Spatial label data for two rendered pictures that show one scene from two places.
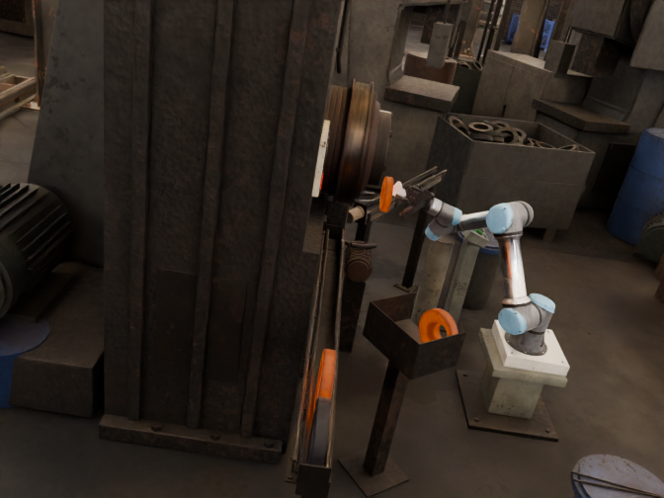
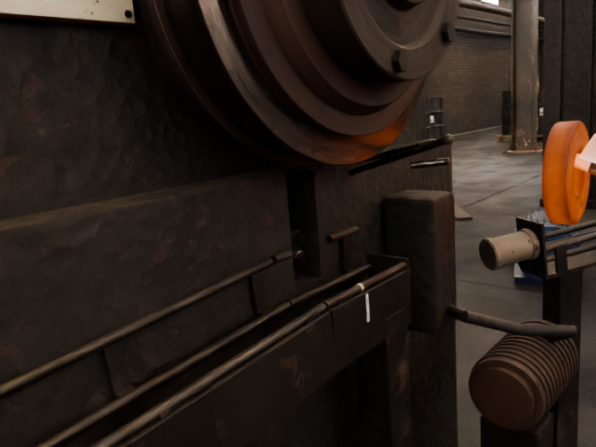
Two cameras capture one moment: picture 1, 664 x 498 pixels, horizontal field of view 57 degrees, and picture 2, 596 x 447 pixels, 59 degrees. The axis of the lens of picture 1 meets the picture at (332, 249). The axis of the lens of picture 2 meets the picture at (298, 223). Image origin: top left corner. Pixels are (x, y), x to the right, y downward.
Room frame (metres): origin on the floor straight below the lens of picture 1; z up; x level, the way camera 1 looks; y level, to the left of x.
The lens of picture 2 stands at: (1.71, -0.46, 0.95)
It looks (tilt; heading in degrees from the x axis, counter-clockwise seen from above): 12 degrees down; 45
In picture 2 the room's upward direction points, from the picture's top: 5 degrees counter-clockwise
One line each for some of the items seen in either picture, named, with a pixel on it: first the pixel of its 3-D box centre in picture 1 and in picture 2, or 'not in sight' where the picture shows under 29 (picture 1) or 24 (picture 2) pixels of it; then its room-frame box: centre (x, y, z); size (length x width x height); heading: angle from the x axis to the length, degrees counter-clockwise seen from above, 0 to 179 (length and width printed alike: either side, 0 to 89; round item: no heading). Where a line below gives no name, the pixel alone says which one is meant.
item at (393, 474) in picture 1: (394, 401); not in sight; (1.74, -0.32, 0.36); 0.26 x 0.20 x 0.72; 37
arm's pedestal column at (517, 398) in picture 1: (511, 382); not in sight; (2.31, -0.91, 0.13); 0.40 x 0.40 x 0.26; 2
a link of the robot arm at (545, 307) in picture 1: (537, 311); not in sight; (2.30, -0.91, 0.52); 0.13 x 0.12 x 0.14; 131
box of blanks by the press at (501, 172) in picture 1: (497, 173); not in sight; (4.75, -1.19, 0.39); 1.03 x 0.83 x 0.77; 107
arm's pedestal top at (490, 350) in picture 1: (520, 356); not in sight; (2.31, -0.91, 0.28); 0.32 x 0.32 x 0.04; 2
